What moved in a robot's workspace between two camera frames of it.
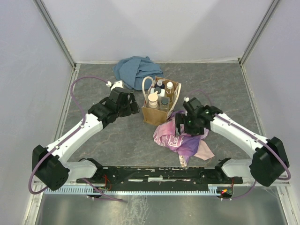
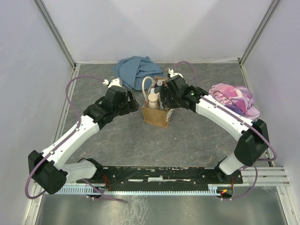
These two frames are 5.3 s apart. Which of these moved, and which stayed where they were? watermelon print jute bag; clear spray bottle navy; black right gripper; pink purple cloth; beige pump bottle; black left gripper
Moved: black right gripper; pink purple cloth
Stayed: black left gripper; watermelon print jute bag; beige pump bottle; clear spray bottle navy
